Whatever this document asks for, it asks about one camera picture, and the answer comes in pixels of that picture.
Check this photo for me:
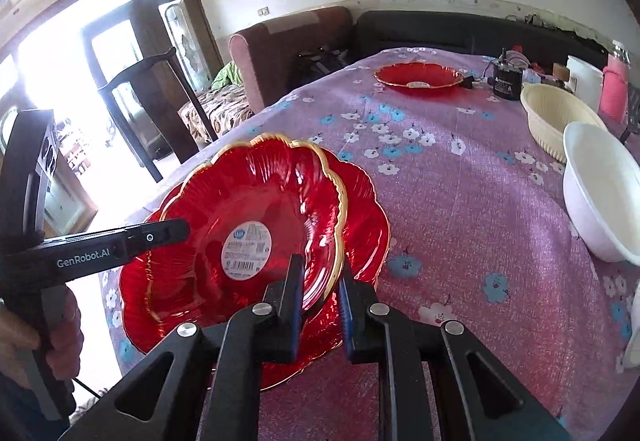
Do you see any maroon armchair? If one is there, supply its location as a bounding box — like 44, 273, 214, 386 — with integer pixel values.
228, 6, 354, 115

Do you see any black device with brown cap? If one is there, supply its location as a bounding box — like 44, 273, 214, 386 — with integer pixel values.
551, 63, 577, 93

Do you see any gold-rimmed red glass plate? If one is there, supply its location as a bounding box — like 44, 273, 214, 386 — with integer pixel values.
146, 134, 347, 328

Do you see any black phone stand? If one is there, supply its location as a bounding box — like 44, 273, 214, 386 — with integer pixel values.
619, 85, 640, 143

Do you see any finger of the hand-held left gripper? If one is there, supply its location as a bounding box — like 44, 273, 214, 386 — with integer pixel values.
120, 218, 191, 267

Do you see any cream ribbed bowl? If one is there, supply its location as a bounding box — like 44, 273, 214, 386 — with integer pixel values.
520, 82, 609, 164

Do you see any black sofa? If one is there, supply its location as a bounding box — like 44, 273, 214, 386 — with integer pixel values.
352, 10, 610, 73

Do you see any large red glass plate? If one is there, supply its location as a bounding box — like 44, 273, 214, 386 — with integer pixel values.
119, 146, 391, 392

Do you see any wooden glass door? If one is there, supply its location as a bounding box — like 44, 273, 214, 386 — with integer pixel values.
79, 0, 226, 172

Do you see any pink bottle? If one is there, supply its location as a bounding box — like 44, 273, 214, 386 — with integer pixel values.
599, 41, 631, 124

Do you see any white plastic container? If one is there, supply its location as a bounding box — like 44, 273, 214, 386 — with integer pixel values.
566, 55, 605, 113

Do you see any black cylindrical device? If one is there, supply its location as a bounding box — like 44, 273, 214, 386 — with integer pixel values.
491, 48, 527, 98

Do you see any black bag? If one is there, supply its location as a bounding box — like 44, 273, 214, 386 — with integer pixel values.
289, 48, 351, 87

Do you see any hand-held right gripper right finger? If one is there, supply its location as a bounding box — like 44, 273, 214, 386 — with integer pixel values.
339, 268, 571, 441

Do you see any red glass plate with label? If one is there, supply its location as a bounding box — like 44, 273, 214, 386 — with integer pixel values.
374, 62, 465, 91

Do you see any person's left hand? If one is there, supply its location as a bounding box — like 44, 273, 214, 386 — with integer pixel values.
0, 291, 83, 389

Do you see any purple floral tablecloth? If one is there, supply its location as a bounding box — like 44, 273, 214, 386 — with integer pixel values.
99, 48, 640, 441

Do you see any white bowl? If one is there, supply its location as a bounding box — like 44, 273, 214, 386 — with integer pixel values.
563, 121, 640, 264

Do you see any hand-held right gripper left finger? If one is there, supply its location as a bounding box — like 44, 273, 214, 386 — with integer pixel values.
57, 253, 306, 441

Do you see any patterned brown cushion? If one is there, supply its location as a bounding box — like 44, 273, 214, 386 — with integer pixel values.
178, 83, 256, 142

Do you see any green cloth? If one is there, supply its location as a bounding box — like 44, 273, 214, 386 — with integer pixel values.
210, 60, 245, 92

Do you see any dark wooden chair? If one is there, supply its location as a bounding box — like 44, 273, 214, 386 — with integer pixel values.
97, 47, 221, 183

